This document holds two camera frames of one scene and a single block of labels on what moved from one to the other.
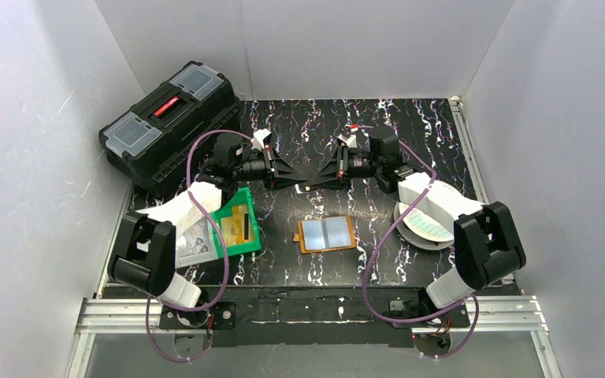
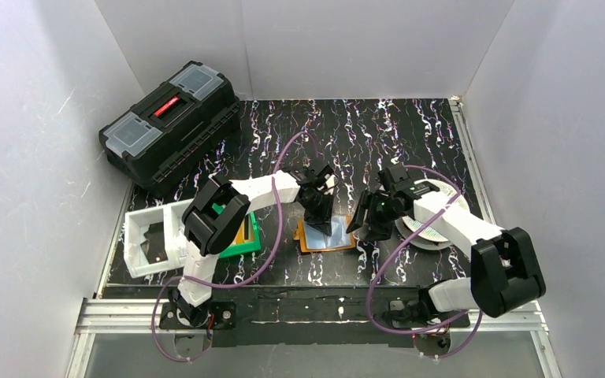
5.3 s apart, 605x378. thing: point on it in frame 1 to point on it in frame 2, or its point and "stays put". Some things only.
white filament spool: x=421 y=231 stays put
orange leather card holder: x=327 y=234 stays put
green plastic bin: x=233 y=249 stays put
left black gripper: x=269 y=167 to x=317 y=207
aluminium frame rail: x=489 y=314 stays put
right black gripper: x=342 y=163 to x=374 y=219
